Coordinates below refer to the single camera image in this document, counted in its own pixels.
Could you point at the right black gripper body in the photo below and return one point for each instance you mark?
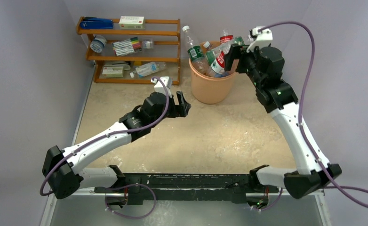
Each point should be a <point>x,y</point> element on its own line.
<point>241,60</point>

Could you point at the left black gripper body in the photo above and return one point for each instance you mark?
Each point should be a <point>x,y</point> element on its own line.
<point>173,110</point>

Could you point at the red label bottle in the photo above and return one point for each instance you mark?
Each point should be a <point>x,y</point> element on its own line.
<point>217,68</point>
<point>226,36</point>

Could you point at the green tinted plastic bottle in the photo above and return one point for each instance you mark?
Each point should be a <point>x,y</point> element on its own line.
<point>212,54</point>

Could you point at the orange plastic bin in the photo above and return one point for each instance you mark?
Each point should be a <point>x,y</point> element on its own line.
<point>210,90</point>

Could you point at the dark green label clear bottle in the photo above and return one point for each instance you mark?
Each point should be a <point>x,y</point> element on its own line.
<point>194,51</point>

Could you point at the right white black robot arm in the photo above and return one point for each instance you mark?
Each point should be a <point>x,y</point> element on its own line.
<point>281,103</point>

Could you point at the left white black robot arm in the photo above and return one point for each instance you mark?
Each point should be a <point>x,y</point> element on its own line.
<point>66,170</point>

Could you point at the white box on bottom shelf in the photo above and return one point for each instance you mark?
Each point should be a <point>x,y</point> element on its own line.
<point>113,71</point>

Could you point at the wooden three-tier shelf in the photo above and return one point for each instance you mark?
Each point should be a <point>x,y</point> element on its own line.
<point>167,40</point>

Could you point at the small clear jar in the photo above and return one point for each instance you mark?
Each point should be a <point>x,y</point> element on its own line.
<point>147,44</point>

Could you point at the pack of coloured markers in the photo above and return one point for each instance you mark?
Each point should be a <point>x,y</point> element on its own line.
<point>125,47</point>

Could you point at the blue white tape roll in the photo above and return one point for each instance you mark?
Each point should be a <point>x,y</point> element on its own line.
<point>98,43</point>

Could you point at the white green small box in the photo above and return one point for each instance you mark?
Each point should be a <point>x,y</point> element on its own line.
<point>132,22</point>

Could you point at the blue stapler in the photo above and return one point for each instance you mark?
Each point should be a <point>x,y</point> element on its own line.
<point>94,23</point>

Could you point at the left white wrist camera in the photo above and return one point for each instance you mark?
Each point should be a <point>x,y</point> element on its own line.
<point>162,85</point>

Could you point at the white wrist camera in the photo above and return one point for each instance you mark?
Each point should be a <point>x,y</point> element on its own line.
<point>162,85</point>
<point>259,39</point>

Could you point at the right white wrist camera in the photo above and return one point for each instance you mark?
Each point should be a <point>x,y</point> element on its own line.
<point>259,39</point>

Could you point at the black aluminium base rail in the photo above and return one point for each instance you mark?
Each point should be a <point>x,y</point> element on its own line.
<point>235,188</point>

